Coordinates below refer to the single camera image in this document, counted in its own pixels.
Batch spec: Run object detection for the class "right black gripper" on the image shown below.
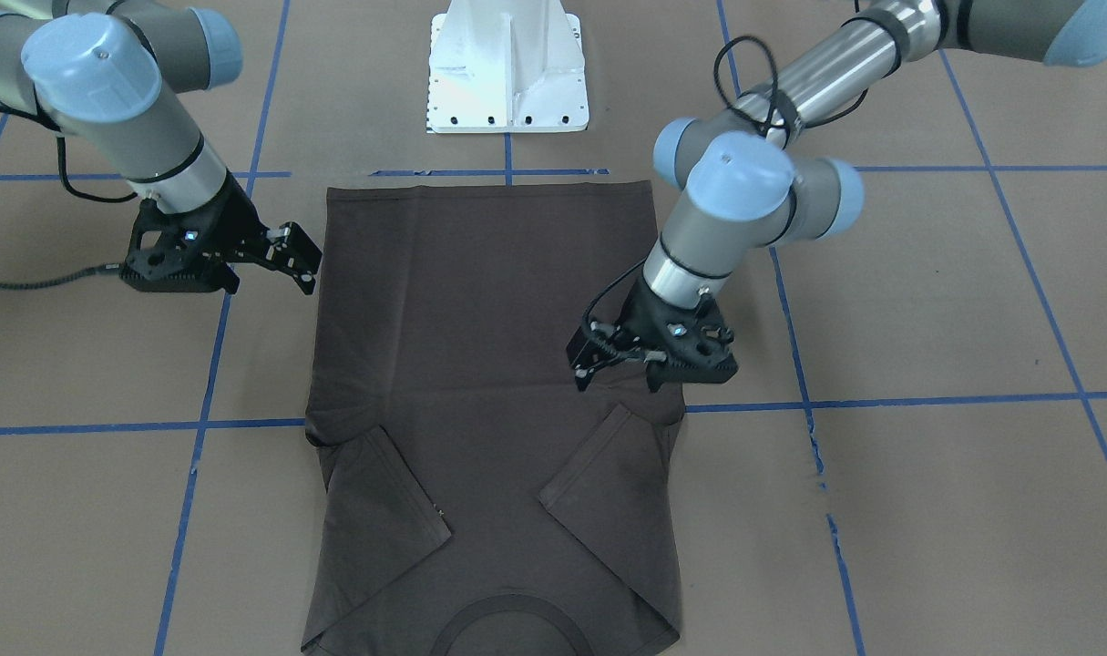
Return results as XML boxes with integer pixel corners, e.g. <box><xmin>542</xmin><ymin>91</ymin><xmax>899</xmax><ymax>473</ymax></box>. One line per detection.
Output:
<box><xmin>142</xmin><ymin>173</ymin><xmax>323</xmax><ymax>295</ymax></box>

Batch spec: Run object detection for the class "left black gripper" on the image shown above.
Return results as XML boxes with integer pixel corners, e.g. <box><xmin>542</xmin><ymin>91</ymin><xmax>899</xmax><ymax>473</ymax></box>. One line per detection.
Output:
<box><xmin>567</xmin><ymin>279</ymin><xmax>716</xmax><ymax>392</ymax></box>

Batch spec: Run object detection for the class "dark brown t-shirt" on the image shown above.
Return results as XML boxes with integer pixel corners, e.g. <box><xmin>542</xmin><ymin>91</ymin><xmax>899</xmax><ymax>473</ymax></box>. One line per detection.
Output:
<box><xmin>302</xmin><ymin>181</ymin><xmax>685</xmax><ymax>655</ymax></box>

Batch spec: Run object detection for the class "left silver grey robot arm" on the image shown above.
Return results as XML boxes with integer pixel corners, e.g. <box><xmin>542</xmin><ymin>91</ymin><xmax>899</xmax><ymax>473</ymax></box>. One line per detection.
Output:
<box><xmin>567</xmin><ymin>1</ymin><xmax>1107</xmax><ymax>391</ymax></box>

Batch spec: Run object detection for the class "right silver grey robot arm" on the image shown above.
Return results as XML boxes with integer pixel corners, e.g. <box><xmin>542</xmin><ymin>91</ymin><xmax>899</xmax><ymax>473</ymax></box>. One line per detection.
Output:
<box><xmin>0</xmin><ymin>1</ymin><xmax>323</xmax><ymax>294</ymax></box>

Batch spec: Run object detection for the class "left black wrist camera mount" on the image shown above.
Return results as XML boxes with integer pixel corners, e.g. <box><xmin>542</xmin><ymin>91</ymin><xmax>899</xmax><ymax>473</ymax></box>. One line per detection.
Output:
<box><xmin>644</xmin><ymin>302</ymin><xmax>739</xmax><ymax>384</ymax></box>

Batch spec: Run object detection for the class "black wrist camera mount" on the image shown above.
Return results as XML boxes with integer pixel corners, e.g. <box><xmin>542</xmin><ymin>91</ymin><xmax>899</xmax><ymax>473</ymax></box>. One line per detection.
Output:
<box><xmin>644</xmin><ymin>302</ymin><xmax>739</xmax><ymax>384</ymax></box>
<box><xmin>118</xmin><ymin>209</ymin><xmax>240</xmax><ymax>294</ymax></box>

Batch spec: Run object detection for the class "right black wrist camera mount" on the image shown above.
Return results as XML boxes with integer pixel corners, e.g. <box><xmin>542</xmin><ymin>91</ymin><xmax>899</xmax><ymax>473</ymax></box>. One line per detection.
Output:
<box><xmin>118</xmin><ymin>209</ymin><xmax>240</xmax><ymax>294</ymax></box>

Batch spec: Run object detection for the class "black braided cable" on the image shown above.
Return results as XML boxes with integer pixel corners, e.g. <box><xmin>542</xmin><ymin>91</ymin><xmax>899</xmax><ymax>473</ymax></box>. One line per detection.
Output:
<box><xmin>580</xmin><ymin>35</ymin><xmax>873</xmax><ymax>339</ymax></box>
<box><xmin>0</xmin><ymin>100</ymin><xmax>144</xmax><ymax>292</ymax></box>

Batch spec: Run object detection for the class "white metal camera stand base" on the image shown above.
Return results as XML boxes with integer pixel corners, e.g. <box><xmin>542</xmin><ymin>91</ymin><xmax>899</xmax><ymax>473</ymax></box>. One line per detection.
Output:
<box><xmin>425</xmin><ymin>1</ymin><xmax>590</xmax><ymax>134</ymax></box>

